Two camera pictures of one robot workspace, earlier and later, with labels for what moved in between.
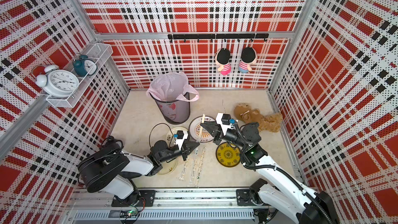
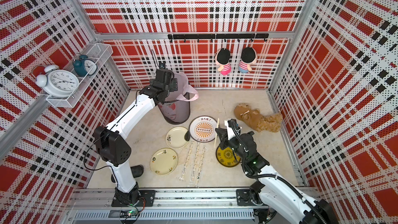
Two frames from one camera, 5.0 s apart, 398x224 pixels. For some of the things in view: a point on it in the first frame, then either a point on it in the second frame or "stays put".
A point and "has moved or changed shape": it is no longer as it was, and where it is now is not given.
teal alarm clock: [84, 66] stays put
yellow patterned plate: [228, 154] stays put
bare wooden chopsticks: [201, 127] has moved or changed shape
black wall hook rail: [212, 36] stays put
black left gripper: [188, 144] to [172, 86]
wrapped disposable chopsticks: [182, 177] stays put
